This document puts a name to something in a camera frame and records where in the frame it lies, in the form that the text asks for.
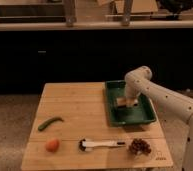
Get wooden block eraser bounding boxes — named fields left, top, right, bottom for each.
left=116, top=97, right=133, bottom=107

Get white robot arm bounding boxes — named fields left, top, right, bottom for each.
left=124, top=66, right=193, bottom=171

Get green plastic tray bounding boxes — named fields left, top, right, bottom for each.
left=105, top=80, right=156, bottom=126

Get brown grape bunch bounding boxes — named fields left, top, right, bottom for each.
left=129, top=139, right=151, bottom=155

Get wooden table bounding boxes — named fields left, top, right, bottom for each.
left=21, top=82, right=173, bottom=171

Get orange tomato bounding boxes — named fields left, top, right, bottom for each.
left=45, top=139, right=60, bottom=152

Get green chili pepper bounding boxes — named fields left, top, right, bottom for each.
left=38, top=117, right=64, bottom=132

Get white handled dish brush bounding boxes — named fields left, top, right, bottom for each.
left=79, top=139, right=126, bottom=152

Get right metal post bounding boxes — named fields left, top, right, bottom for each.
left=121, top=0, right=133, bottom=26

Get metal post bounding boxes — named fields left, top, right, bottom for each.
left=63, top=0, right=76, bottom=27
left=121, top=0, right=133, bottom=26

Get left metal post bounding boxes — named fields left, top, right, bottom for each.
left=63, top=0, right=76, bottom=27

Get black cabinet wall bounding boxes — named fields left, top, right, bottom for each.
left=0, top=29, right=193, bottom=94

